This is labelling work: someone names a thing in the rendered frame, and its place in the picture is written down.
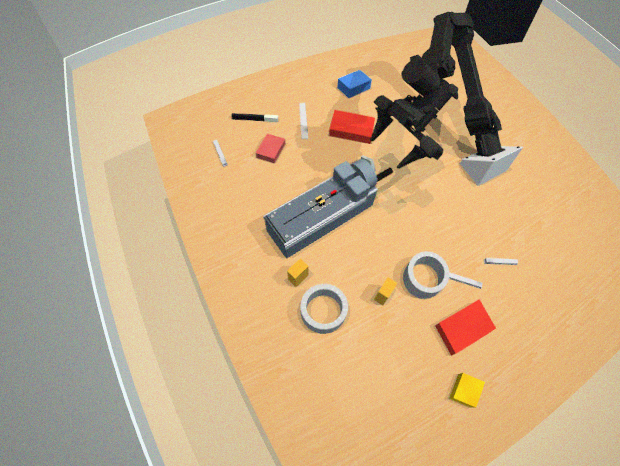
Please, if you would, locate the red rectangular block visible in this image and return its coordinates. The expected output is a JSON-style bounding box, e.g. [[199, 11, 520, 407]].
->
[[255, 133, 286, 163], [435, 300, 496, 356], [329, 110, 375, 144]]

